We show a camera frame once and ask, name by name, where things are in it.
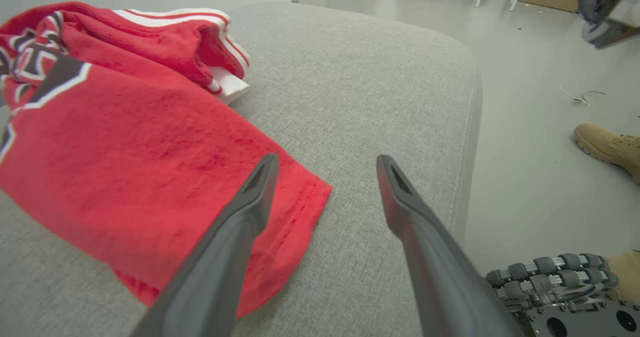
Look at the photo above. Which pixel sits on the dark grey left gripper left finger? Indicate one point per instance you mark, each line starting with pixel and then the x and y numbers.
pixel 220 257

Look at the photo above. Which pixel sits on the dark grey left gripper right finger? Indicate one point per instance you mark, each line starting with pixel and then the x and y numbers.
pixel 440 277

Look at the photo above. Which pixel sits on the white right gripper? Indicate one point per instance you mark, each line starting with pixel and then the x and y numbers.
pixel 612 12

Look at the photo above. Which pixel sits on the red basketball jersey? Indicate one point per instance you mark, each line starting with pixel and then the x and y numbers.
pixel 125 142

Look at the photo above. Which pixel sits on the robot base mecanum wheel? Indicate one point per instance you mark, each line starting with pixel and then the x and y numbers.
pixel 550 277

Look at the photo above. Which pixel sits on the tan suede boot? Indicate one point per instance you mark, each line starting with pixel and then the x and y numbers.
pixel 607 147

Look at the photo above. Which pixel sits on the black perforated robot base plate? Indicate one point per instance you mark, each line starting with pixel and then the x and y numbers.
pixel 585 322

